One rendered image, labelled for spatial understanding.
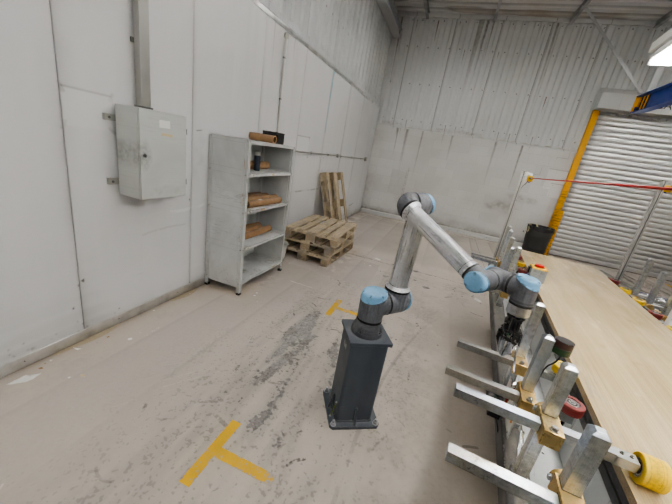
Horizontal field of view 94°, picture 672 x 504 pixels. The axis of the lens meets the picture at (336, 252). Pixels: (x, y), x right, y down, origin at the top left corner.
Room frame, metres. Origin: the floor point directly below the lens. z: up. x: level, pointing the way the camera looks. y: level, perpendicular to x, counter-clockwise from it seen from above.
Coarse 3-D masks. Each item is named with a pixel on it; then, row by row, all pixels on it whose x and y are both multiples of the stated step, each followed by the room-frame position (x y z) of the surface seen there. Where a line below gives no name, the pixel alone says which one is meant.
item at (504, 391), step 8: (448, 368) 1.05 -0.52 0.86; (456, 368) 1.06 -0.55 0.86; (456, 376) 1.04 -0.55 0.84; (464, 376) 1.03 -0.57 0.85; (472, 376) 1.02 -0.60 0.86; (480, 376) 1.03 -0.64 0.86; (472, 384) 1.01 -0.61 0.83; (480, 384) 1.00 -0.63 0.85; (488, 384) 0.99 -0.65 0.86; (496, 384) 1.00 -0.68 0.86; (496, 392) 0.98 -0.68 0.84; (504, 392) 0.97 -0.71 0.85; (512, 392) 0.97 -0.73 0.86; (512, 400) 0.96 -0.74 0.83; (536, 400) 0.95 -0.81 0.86; (560, 416) 0.90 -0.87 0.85; (568, 416) 0.89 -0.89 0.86
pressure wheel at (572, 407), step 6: (570, 396) 0.94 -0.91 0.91; (570, 402) 0.91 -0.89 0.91; (576, 402) 0.92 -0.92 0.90; (564, 408) 0.89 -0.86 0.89; (570, 408) 0.88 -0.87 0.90; (576, 408) 0.88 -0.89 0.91; (582, 408) 0.89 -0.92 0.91; (570, 414) 0.88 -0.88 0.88; (576, 414) 0.87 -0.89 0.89; (582, 414) 0.87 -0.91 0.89
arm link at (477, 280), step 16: (400, 208) 1.58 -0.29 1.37; (416, 208) 1.55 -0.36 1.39; (416, 224) 1.50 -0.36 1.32; (432, 224) 1.45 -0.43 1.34; (432, 240) 1.41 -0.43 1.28; (448, 240) 1.37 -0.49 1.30; (448, 256) 1.32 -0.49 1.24; (464, 256) 1.29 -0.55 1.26; (464, 272) 1.24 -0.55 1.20; (480, 272) 1.20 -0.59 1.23; (480, 288) 1.17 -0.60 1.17
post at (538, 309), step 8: (536, 304) 1.22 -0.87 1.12; (536, 312) 1.21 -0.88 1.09; (528, 320) 1.24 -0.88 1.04; (536, 320) 1.21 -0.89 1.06; (528, 328) 1.22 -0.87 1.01; (536, 328) 1.21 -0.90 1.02; (528, 336) 1.21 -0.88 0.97; (520, 344) 1.22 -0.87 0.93; (528, 344) 1.21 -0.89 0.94; (520, 352) 1.21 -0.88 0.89; (512, 376) 1.21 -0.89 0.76
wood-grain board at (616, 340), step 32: (544, 256) 3.18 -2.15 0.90; (544, 288) 2.12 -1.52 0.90; (576, 288) 2.26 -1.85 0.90; (608, 288) 2.40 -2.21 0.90; (576, 320) 1.64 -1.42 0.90; (608, 320) 1.73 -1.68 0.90; (640, 320) 1.82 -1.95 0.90; (576, 352) 1.28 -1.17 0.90; (608, 352) 1.33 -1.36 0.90; (640, 352) 1.38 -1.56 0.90; (608, 384) 1.06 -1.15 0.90; (640, 384) 1.10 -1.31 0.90; (608, 416) 0.88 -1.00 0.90; (640, 416) 0.90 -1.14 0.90; (640, 448) 0.76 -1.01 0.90
